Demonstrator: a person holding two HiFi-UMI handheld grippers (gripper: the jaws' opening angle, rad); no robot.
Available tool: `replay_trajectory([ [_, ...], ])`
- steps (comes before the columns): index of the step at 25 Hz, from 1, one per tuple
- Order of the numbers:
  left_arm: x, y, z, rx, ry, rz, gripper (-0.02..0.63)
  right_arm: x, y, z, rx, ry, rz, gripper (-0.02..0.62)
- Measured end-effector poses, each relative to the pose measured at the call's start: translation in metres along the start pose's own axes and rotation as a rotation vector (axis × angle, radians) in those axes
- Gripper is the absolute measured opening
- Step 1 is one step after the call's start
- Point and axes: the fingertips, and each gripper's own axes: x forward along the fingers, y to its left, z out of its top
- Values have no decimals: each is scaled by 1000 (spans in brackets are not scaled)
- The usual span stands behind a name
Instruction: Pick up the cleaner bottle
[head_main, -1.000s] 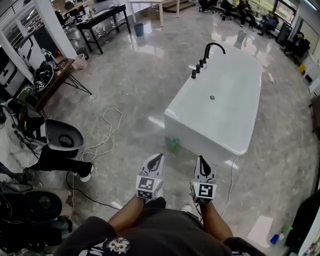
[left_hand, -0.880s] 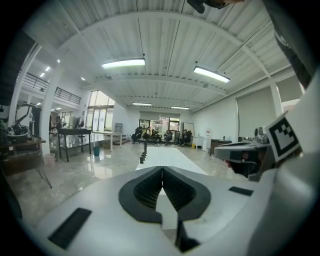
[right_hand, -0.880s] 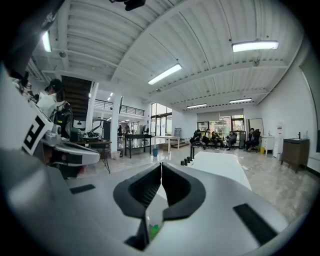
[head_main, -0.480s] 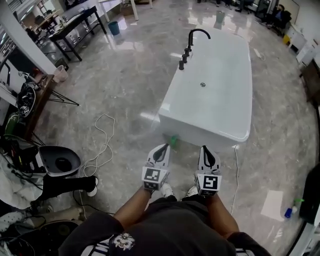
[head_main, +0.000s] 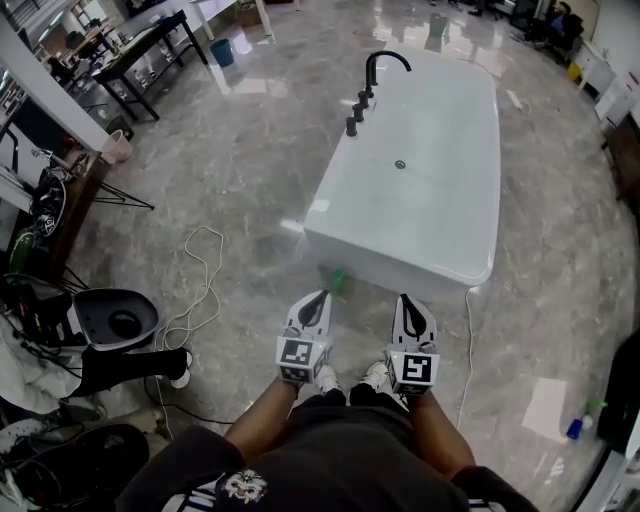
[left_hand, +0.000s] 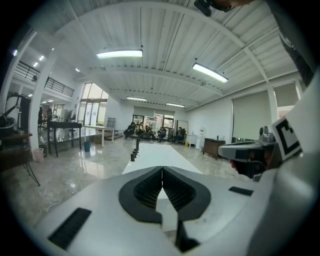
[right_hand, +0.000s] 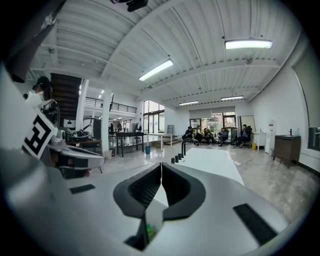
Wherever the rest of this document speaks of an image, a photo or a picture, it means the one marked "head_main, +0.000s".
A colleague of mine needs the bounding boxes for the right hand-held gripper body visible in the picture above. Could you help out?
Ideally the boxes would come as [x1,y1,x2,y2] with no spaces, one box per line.
[383,333,442,397]

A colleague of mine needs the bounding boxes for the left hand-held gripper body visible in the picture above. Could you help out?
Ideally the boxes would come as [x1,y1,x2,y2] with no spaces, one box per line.
[274,322,333,387]

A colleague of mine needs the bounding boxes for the green cleaner bottle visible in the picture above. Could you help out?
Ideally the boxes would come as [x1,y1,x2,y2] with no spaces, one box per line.
[329,267,352,299]

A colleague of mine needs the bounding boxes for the person's left forearm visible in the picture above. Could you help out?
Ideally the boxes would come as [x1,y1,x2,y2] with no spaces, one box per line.
[223,380,302,454]

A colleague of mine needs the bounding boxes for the person's right forearm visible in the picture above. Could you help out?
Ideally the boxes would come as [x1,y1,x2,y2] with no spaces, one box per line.
[408,392,477,479]

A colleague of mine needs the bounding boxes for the spray bottle with green trigger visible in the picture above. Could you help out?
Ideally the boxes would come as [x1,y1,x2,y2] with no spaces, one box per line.
[566,399,609,442]

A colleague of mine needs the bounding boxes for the person's left white shoe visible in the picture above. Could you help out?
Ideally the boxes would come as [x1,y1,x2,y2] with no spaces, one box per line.
[313,363,342,395]

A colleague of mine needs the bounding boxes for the person's white shoe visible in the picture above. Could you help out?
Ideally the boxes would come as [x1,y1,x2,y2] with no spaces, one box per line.
[356,361,401,397]
[313,363,342,395]
[170,349,194,390]

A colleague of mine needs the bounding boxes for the person's right white shoe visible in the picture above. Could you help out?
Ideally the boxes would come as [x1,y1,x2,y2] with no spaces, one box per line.
[356,361,401,397]

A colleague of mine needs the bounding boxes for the person's black clothing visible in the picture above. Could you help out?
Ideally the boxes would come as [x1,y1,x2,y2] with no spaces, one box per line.
[115,388,542,512]

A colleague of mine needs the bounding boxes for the white bathtub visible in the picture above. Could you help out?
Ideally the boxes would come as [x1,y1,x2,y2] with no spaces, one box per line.
[303,48,503,304]

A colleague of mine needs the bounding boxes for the white paper sheet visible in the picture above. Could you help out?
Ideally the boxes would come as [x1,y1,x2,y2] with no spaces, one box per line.
[520,376,569,444]

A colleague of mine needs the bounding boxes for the black bag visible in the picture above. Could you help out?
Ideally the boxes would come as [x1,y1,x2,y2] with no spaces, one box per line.
[19,423,151,512]

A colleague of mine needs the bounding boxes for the pink wastebasket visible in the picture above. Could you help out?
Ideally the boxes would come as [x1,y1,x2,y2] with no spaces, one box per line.
[101,129,134,163]

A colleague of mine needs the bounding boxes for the wooden table with hairpin legs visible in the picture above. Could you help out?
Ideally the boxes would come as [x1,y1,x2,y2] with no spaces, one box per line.
[47,148,155,274]

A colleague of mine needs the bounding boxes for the dark wooden furniture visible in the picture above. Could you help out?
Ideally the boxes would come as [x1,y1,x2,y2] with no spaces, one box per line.
[601,110,640,202]

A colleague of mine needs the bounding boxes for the black curved faucet spout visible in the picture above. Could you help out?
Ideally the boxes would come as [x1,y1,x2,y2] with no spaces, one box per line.
[364,50,413,99]

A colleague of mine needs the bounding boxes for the white crumpled cloth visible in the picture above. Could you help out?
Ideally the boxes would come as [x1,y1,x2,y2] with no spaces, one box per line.
[0,314,87,415]

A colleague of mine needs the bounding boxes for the blue bin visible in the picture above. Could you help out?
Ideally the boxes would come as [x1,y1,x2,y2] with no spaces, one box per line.
[209,38,236,69]

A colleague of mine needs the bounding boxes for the black metal table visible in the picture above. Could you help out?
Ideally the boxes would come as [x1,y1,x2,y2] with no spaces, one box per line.
[92,20,210,123]

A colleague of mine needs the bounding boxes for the white cabinet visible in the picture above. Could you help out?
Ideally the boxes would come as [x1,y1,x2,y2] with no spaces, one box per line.
[577,38,619,92]

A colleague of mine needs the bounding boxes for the long white table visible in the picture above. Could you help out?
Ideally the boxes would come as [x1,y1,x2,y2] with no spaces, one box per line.
[182,0,277,41]

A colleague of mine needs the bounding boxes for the white looped floor cable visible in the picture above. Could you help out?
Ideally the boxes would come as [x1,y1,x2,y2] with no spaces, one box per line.
[153,225,225,352]

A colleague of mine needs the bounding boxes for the black floor cable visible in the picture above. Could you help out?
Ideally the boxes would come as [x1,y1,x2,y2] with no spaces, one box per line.
[143,373,232,427]

